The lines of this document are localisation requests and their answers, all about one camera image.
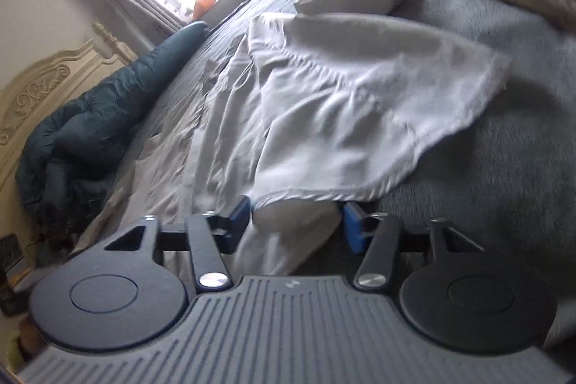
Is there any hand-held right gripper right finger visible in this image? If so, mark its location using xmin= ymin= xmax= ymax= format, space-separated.
xmin=343 ymin=202 xmax=485 ymax=290

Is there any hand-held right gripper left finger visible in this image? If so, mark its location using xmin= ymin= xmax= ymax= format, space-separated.
xmin=104 ymin=196 xmax=251 ymax=291

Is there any white shirt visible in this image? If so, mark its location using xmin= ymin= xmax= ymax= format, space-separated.
xmin=72 ymin=0 xmax=511 ymax=277

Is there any grey bed sheet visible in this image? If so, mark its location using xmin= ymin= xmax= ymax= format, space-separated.
xmin=72 ymin=0 xmax=576 ymax=349

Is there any teal duvet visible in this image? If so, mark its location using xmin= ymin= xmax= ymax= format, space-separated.
xmin=15 ymin=21 xmax=210 ymax=232

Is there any black speaker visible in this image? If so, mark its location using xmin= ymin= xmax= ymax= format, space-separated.
xmin=0 ymin=233 xmax=25 ymax=315

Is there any cream carved headboard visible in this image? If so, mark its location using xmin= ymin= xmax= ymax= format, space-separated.
xmin=0 ymin=23 xmax=136 ymax=196

